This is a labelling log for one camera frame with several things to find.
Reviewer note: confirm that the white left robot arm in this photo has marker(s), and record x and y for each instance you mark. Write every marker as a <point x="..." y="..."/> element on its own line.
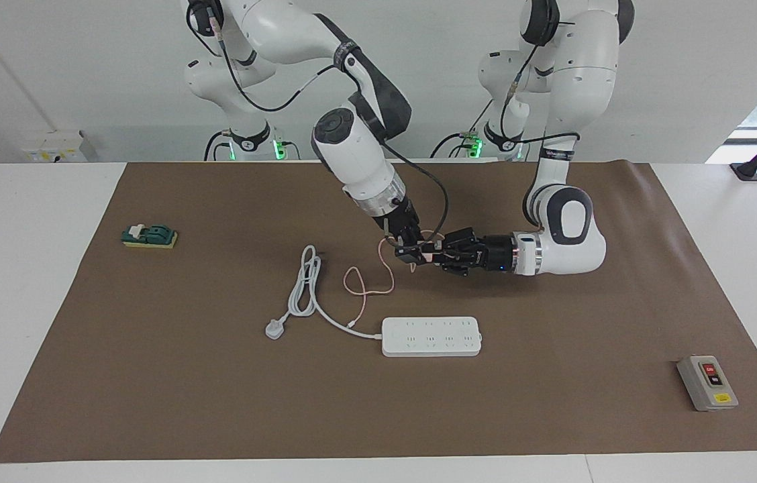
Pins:
<point x="573" y="231"/>

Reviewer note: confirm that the brown table mat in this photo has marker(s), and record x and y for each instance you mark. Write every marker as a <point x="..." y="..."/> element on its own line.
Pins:
<point x="419" y="416"/>

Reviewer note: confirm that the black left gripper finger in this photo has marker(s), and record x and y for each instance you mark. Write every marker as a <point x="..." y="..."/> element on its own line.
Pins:
<point x="449" y="263"/>
<point x="449" y="241"/>

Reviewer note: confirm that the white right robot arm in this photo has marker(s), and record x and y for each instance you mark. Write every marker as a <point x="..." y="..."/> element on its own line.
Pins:
<point x="351" y="151"/>

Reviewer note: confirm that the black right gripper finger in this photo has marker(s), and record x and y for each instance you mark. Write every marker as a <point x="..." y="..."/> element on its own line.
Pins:
<point x="407" y="256"/>
<point x="427" y="243"/>

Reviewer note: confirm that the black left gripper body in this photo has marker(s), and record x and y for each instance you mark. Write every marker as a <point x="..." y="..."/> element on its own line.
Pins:
<point x="486" y="253"/>

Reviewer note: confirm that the grey on-off switch box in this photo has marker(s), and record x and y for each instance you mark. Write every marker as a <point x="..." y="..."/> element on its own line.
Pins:
<point x="707" y="384"/>

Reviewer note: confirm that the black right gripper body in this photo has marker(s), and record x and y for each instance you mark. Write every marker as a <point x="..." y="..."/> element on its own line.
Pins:
<point x="402" y="221"/>

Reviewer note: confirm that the pink charger plug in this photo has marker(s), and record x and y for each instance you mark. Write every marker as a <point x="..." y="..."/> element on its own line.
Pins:
<point x="427" y="257"/>

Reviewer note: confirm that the green knife switch board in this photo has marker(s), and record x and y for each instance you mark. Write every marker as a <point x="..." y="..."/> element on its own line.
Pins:
<point x="150" y="236"/>

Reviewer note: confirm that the white power strip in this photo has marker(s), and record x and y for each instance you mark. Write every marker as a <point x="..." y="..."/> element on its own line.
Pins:
<point x="431" y="337"/>

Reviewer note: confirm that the white wall outlet box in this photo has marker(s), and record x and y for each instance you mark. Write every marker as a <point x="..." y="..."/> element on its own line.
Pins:
<point x="56" y="146"/>

